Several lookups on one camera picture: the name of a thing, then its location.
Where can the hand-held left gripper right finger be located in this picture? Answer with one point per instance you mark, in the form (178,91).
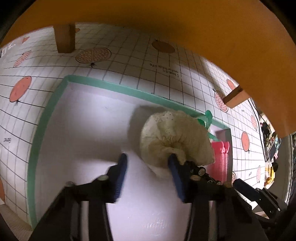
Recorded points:
(176,180)

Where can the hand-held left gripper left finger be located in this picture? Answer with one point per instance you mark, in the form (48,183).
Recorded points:
(121,176)

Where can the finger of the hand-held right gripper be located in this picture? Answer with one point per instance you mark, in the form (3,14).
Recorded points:
(245,188)

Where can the cream cloth pouch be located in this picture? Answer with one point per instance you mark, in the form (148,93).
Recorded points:
(175,136)

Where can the white tray with green rim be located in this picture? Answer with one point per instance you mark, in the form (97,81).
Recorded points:
(92,129)

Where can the black toy car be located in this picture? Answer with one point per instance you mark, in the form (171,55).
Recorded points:
(198,170)

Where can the pink comb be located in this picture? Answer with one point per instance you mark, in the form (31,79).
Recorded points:
(219,162)

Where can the pile of small toys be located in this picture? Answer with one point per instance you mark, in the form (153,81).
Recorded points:
(270,143)

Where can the green plastic toy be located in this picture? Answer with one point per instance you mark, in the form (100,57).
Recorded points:
(207,118)

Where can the printed grid floor mat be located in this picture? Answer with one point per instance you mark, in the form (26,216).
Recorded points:
(138,69)

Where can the wooden nightstand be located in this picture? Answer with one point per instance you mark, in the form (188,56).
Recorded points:
(185,30)

